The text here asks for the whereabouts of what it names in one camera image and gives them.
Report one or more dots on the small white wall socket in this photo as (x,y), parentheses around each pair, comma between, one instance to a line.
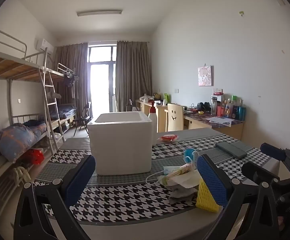
(176,90)

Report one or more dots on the pink cartoon wall picture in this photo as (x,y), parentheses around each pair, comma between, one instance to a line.
(205,75)

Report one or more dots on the grey curtain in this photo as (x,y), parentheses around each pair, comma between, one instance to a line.
(132,72)
(70,62)

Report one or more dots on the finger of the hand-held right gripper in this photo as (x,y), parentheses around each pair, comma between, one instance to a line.
(257,171)
(272,150)

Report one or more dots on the blue patterned quilt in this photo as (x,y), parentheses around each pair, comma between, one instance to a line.
(15,140)

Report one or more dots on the white double wall socket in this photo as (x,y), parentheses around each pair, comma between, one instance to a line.
(217,90)

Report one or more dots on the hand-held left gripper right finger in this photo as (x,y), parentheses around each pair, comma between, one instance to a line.
(211,180)

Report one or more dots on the metal bed ladder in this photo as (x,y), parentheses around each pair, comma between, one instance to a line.
(50,105)

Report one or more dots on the wooden chair with smiley face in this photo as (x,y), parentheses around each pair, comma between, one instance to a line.
(174,117)

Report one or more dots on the beige printed wrapper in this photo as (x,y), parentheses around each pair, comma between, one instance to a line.
(174,176)

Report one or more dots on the wooden desk with patterned top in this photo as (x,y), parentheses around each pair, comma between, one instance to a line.
(202,126)

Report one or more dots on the white air conditioner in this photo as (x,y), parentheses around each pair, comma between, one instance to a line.
(44,45)

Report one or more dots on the dark blue bedding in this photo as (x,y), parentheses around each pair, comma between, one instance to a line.
(66,111)

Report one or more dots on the dark grey case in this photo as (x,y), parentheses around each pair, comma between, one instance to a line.
(231,150)

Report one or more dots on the red plastic bag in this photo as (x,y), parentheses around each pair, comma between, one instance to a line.
(33,156)

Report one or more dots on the dark hanging clothes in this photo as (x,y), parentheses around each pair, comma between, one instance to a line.
(68,80)

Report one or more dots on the printed paper sheet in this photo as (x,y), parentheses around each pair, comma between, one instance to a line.
(221,121)

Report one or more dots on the white foam box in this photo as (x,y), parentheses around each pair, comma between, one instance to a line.
(120,150)

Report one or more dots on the white pump bottle red cap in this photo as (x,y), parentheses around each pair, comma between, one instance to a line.
(153,120)

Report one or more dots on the light wooden desk with drawers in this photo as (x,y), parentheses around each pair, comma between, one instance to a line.
(145,108)

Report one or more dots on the glass balcony door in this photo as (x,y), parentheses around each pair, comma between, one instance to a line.
(101,85)

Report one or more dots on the metal bunk bed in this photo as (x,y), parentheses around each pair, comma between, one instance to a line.
(65,120)
(2,66)

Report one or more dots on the yellow foam net sleeve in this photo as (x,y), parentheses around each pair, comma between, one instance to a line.
(206,200)

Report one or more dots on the black headphones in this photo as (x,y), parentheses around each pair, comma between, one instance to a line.
(202,106)

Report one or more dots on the red snack packet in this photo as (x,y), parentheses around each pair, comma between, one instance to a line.
(168,138)

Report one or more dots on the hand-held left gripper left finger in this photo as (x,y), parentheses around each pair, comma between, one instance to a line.
(78,180)

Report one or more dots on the beige cloth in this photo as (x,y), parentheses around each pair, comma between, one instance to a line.
(21,176)

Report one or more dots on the green packet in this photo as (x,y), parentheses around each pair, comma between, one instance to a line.
(167,98)

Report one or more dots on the ceiling lamp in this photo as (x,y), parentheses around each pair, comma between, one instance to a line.
(99,13)

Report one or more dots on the row of bottles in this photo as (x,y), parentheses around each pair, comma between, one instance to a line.
(231,110)

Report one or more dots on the black folding chair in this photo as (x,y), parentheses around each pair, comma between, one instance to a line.
(85,115)

